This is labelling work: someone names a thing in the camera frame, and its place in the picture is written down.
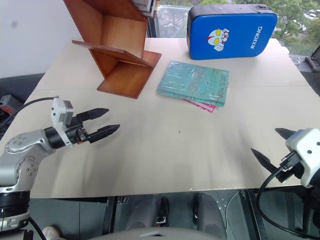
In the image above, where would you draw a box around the white shoe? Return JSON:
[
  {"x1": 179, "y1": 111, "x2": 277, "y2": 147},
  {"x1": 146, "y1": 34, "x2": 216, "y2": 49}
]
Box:
[{"x1": 41, "y1": 224, "x2": 62, "y2": 240}]

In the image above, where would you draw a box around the grey robot torso rim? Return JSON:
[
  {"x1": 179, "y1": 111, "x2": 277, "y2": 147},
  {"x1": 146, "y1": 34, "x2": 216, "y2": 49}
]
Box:
[{"x1": 86, "y1": 226, "x2": 227, "y2": 240}]

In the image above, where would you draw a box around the wooden book rack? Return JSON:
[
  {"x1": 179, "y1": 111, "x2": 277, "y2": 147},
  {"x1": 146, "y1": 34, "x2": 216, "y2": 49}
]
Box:
[{"x1": 62, "y1": 0, "x2": 162, "y2": 100}]

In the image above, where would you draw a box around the black window frame post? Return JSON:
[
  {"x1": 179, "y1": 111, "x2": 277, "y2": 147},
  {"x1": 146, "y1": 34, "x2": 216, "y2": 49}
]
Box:
[{"x1": 146, "y1": 4, "x2": 161, "y2": 39}]

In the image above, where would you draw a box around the thin white cable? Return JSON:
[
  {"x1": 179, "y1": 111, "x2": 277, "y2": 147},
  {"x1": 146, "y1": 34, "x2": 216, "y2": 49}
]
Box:
[{"x1": 223, "y1": 190, "x2": 241, "y2": 234}]

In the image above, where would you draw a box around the blue cartoon pad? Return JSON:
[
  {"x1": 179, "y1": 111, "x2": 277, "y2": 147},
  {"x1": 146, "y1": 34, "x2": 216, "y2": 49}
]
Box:
[{"x1": 187, "y1": 4, "x2": 279, "y2": 61}]

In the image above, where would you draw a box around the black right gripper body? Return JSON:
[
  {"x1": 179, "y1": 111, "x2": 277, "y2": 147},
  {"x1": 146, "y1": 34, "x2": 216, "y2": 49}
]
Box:
[{"x1": 275, "y1": 159, "x2": 305, "y2": 185}]

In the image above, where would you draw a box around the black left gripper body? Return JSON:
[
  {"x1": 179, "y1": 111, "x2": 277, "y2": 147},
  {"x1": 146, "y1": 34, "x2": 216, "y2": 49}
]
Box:
[{"x1": 66, "y1": 113, "x2": 91, "y2": 146}]

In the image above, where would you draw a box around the black table frame leg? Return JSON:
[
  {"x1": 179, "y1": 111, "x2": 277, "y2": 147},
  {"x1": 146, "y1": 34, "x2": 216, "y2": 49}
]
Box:
[
  {"x1": 239, "y1": 188, "x2": 269, "y2": 240},
  {"x1": 102, "y1": 196, "x2": 129, "y2": 236}
]

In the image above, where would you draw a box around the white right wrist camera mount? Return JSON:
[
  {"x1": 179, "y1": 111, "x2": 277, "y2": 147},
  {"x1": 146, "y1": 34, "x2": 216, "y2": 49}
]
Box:
[{"x1": 285, "y1": 128, "x2": 320, "y2": 189}]

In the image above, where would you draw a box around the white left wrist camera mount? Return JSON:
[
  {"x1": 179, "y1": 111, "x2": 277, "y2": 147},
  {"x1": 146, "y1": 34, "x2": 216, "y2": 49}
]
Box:
[{"x1": 50, "y1": 97, "x2": 76, "y2": 147}]

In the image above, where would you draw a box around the teal plastic wrapped book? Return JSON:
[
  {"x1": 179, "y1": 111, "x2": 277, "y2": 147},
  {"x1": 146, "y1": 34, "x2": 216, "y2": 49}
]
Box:
[{"x1": 156, "y1": 60, "x2": 230, "y2": 108}]

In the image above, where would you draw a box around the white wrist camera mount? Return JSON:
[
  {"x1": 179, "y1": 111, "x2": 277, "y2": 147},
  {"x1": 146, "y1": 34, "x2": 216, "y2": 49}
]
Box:
[
  {"x1": 50, "y1": 97, "x2": 76, "y2": 147},
  {"x1": 285, "y1": 128, "x2": 320, "y2": 189}
]

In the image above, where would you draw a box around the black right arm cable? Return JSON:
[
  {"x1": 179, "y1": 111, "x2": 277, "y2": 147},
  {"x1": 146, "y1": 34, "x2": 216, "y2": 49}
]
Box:
[{"x1": 256, "y1": 151, "x2": 320, "y2": 240}]

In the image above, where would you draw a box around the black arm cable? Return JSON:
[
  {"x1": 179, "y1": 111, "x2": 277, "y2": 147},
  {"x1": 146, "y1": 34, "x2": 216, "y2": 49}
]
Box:
[
  {"x1": 0, "y1": 96, "x2": 55, "y2": 134},
  {"x1": 256, "y1": 151, "x2": 320, "y2": 240}
]

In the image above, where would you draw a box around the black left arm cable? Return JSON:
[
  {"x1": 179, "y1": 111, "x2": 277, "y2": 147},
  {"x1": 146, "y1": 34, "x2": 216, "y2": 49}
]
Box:
[{"x1": 0, "y1": 96, "x2": 55, "y2": 134}]

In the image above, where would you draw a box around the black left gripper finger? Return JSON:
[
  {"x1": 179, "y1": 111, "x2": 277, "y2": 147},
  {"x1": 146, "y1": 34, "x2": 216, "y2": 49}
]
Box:
[
  {"x1": 76, "y1": 107, "x2": 110, "y2": 124},
  {"x1": 88, "y1": 123, "x2": 121, "y2": 144}
]

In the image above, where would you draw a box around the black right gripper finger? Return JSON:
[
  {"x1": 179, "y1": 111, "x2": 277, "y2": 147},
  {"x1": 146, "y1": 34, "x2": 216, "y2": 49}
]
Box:
[
  {"x1": 274, "y1": 127, "x2": 298, "y2": 141},
  {"x1": 250, "y1": 148, "x2": 278, "y2": 175}
]

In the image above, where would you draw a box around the pink book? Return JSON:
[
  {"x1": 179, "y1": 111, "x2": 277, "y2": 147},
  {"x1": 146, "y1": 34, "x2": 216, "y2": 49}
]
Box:
[{"x1": 181, "y1": 97, "x2": 217, "y2": 114}]

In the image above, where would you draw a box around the red and black device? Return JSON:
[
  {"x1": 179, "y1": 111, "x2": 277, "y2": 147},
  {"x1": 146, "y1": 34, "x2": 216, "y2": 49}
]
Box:
[{"x1": 0, "y1": 94, "x2": 16, "y2": 116}]

